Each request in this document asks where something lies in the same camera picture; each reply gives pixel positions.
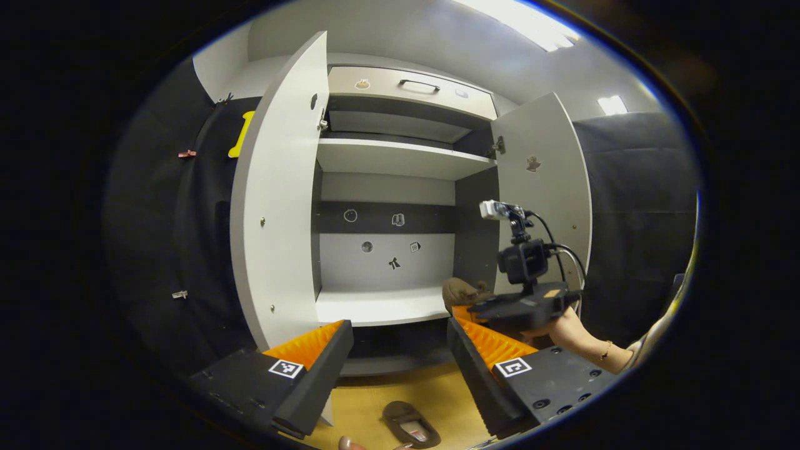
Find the black cable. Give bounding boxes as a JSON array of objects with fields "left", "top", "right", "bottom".
[{"left": 528, "top": 211, "right": 568, "bottom": 283}]

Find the person's light clothing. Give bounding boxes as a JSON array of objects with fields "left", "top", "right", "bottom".
[{"left": 625, "top": 250, "right": 699, "bottom": 373}]

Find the beige cabinet drawer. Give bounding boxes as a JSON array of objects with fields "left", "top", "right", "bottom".
[{"left": 326, "top": 66, "right": 499, "bottom": 121}]

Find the white cabinet shelf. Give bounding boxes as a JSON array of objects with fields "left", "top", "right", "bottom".
[
  {"left": 317, "top": 137, "right": 498, "bottom": 182},
  {"left": 328, "top": 111, "right": 473, "bottom": 144}
]

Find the grey cable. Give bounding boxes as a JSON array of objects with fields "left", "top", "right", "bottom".
[{"left": 549, "top": 245, "right": 588, "bottom": 313}]

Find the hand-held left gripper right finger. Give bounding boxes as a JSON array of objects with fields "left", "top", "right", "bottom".
[{"left": 447, "top": 316, "right": 619, "bottom": 438}]

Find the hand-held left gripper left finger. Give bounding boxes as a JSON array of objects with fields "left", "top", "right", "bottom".
[{"left": 187, "top": 320, "right": 354, "bottom": 439}]

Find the brown fluffy shoe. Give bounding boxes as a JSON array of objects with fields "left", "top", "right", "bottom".
[
  {"left": 382, "top": 401, "right": 442, "bottom": 449},
  {"left": 442, "top": 278, "right": 494, "bottom": 313}
]

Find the white shoe cabinet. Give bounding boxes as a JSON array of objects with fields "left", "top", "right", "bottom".
[{"left": 311, "top": 66, "right": 501, "bottom": 376}]

